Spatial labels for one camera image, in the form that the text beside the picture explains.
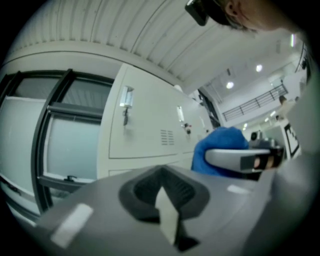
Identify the blue microfibre cloth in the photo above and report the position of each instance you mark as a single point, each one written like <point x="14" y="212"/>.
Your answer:
<point x="220" y="140"/>

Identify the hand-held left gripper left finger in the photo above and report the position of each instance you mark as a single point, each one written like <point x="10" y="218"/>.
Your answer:
<point x="100" y="215"/>

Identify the grey metal locker door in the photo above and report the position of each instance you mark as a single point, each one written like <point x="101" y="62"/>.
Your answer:
<point x="145" y="120"/>

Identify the person's right hand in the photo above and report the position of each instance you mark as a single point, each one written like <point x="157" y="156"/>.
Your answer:
<point x="257" y="163"/>

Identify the beige metal locker cabinet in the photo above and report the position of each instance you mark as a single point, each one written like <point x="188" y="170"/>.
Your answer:
<point x="103" y="140"/>

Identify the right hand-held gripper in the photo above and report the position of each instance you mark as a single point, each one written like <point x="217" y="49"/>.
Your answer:
<point x="265" y="143"/>

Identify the dark-framed frosted window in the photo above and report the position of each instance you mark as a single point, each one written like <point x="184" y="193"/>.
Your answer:
<point x="72" y="150"/>

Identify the round ceiling light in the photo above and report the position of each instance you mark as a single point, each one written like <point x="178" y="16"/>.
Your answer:
<point x="229" y="85"/>
<point x="259" y="68"/>

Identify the person's grey shirt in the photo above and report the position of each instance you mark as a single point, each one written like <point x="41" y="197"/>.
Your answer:
<point x="295" y="200"/>

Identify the grey metal locker cabinet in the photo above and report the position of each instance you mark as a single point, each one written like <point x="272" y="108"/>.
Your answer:
<point x="187" y="145"/>

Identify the black head-worn camera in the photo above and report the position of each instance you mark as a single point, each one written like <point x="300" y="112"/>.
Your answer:
<point x="197" y="11"/>

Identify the person's head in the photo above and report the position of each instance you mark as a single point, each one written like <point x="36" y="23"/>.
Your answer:
<point x="262" y="15"/>

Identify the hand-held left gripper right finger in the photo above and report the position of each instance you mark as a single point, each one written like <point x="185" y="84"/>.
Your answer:
<point x="225" y="212"/>

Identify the black-headed key bunch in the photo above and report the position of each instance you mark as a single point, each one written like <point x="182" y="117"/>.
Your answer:
<point x="187" y="128"/>
<point x="125" y="117"/>

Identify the black balcony railing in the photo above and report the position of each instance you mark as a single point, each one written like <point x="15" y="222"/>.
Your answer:
<point x="241" y="110"/>

